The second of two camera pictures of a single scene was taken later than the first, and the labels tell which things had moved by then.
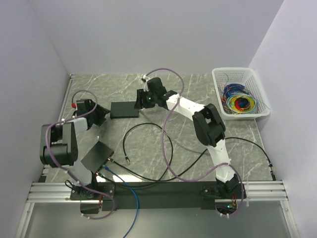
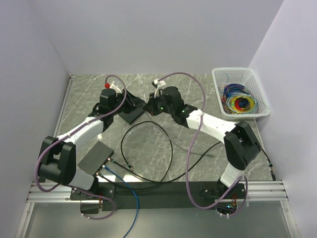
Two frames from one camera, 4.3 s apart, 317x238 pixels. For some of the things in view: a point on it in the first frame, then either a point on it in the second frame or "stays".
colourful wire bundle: [237, 99] stays
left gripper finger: [101, 112] -> [133, 101]
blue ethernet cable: [110, 170] stays
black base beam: [156, 196] stays
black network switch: [97, 157] stays
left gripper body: [93, 114] -> [121, 101]
